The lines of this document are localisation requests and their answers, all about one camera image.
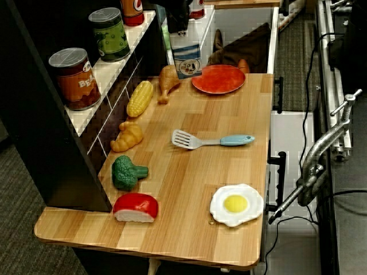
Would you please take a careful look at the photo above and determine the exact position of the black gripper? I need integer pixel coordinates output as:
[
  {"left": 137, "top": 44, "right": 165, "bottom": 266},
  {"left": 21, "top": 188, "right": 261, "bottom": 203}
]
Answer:
[{"left": 165, "top": 0, "right": 192, "bottom": 37}]

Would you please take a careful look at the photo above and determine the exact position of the white blue milk carton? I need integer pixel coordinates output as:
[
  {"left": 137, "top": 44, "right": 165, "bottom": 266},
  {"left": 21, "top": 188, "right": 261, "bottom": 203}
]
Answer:
[{"left": 170, "top": 33, "right": 204, "bottom": 81}]

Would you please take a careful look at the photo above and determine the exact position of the toy tomato can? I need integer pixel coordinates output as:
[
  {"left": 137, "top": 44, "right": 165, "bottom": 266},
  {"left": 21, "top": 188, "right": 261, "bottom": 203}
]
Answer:
[{"left": 189, "top": 0, "right": 206, "bottom": 19}]

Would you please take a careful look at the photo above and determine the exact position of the red toy sauce bottle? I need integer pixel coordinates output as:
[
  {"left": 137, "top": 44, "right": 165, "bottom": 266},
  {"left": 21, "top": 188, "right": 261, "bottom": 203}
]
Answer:
[{"left": 119, "top": 0, "right": 145, "bottom": 27}]

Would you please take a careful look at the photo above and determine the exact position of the white toy sink unit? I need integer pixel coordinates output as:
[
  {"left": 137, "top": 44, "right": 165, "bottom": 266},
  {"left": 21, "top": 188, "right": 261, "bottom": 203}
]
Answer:
[{"left": 199, "top": 5, "right": 280, "bottom": 76}]

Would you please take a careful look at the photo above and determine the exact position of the brown toy chicken drumstick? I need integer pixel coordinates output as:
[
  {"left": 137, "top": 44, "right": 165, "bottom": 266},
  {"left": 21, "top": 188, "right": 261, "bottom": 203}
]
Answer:
[{"left": 157, "top": 64, "right": 182, "bottom": 104}]

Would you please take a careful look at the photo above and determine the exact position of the orange red toy plate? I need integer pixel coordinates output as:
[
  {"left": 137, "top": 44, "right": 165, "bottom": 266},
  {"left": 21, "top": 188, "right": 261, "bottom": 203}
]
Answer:
[{"left": 191, "top": 64, "right": 247, "bottom": 95}]

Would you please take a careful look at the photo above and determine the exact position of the green toy peas can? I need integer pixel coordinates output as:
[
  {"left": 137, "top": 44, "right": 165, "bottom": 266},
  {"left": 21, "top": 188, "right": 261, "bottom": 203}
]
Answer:
[{"left": 88, "top": 7, "right": 131, "bottom": 62}]

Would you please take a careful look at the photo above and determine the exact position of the brown cloth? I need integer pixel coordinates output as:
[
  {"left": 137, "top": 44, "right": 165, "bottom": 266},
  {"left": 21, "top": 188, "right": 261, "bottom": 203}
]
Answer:
[{"left": 207, "top": 22, "right": 272, "bottom": 74}]

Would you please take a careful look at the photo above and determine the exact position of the orange toy carrot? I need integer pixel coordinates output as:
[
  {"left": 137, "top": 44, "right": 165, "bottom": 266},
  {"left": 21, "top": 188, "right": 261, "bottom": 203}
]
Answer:
[{"left": 237, "top": 58, "right": 251, "bottom": 74}]

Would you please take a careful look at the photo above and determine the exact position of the yellow toy corn cob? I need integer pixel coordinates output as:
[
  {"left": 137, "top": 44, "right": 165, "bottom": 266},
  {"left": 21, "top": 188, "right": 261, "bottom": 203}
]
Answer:
[{"left": 126, "top": 80, "right": 154, "bottom": 118}]

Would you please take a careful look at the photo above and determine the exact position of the toy beans can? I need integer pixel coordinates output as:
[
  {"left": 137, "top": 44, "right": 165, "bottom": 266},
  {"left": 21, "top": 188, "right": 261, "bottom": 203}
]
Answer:
[{"left": 48, "top": 47, "right": 102, "bottom": 111}]

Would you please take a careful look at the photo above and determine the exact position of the orange toy croissant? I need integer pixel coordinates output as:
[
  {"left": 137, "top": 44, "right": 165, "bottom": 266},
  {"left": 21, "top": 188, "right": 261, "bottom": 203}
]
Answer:
[{"left": 110, "top": 121, "right": 144, "bottom": 153}]

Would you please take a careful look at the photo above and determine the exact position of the green toy broccoli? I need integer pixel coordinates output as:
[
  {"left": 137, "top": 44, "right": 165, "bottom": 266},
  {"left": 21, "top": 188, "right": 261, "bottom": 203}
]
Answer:
[{"left": 111, "top": 155, "right": 150, "bottom": 191}]

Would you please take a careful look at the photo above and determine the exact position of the black toy kitchen shelf unit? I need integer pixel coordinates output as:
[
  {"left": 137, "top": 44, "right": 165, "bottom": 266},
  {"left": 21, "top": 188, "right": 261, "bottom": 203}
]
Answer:
[{"left": 0, "top": 0, "right": 170, "bottom": 213}]

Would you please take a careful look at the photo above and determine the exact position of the red toy sushi piece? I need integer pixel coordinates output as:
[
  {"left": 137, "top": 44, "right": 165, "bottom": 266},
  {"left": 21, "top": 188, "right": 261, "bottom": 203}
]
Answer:
[{"left": 112, "top": 192, "right": 159, "bottom": 223}]

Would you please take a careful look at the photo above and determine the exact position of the toy fried egg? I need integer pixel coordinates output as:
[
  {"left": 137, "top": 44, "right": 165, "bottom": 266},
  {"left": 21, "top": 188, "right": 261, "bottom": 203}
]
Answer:
[{"left": 209, "top": 183, "right": 264, "bottom": 228}]

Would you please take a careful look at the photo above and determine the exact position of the grey metal c-clamp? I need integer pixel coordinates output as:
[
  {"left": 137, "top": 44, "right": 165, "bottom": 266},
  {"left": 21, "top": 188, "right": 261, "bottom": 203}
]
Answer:
[{"left": 267, "top": 89, "right": 364, "bottom": 225}]

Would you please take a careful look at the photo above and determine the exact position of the toy spatula blue handle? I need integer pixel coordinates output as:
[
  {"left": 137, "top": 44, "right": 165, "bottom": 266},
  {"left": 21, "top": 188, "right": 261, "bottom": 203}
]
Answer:
[{"left": 171, "top": 128, "right": 256, "bottom": 151}]

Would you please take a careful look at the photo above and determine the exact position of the black cabinet handle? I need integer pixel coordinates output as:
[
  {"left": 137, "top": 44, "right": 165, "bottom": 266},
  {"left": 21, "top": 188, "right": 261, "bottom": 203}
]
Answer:
[
  {"left": 266, "top": 151, "right": 287, "bottom": 213},
  {"left": 273, "top": 76, "right": 285, "bottom": 114}
]

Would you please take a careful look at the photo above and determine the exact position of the thin black cable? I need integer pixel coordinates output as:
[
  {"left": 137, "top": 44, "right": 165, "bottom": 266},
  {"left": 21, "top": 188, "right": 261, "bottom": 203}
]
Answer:
[{"left": 264, "top": 32, "right": 367, "bottom": 260}]

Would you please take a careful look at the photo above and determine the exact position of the aluminium frame rail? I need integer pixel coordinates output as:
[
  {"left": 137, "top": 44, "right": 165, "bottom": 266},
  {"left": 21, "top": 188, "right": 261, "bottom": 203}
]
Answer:
[{"left": 314, "top": 0, "right": 354, "bottom": 157}]

